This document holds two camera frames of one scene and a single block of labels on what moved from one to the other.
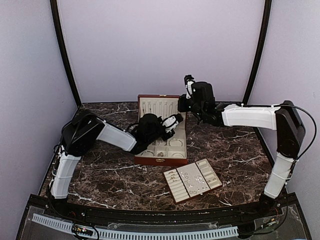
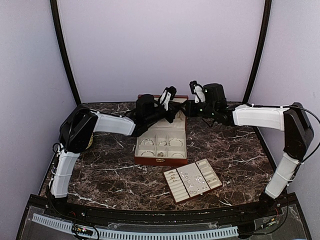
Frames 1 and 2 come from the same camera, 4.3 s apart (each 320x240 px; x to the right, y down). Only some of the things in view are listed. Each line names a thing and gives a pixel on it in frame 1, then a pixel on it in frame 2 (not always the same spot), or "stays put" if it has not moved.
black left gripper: (169, 135) to (174, 107)
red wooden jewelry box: (172, 150) stays put
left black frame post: (54, 7) stays put
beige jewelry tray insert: (191, 180) stays put
